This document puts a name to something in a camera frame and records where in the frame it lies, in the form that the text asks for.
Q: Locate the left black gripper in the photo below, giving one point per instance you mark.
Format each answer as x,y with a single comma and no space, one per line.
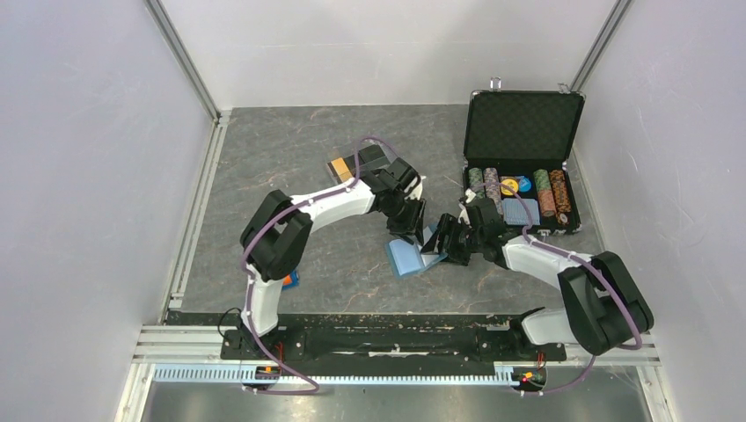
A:
413,229

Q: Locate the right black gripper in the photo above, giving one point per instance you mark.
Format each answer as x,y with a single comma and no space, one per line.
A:
449,224

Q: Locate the blue card holder wallet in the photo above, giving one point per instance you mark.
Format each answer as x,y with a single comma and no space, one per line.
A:
407,259

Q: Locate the clear acrylic card tray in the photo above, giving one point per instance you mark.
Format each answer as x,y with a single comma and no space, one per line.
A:
352,148

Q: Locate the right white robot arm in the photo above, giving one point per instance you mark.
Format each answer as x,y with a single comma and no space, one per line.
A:
602,308

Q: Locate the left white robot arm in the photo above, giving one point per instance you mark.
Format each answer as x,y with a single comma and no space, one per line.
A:
275,238

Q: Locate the gold card stack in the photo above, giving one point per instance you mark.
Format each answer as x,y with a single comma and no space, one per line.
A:
339,170

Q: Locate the black poker chip case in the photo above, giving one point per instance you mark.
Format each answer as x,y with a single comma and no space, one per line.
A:
519,133

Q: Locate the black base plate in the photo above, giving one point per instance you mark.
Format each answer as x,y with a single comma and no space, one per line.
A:
379,344

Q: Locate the white slotted cable duct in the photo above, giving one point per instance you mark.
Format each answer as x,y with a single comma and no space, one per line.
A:
258,375

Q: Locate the right aluminium frame post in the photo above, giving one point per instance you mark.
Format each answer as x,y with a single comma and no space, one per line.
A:
601,42

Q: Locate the aluminium frame post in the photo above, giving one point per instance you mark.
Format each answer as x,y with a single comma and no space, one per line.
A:
171,36
601,42

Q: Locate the left aluminium frame post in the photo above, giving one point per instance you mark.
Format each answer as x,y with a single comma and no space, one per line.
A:
171,36

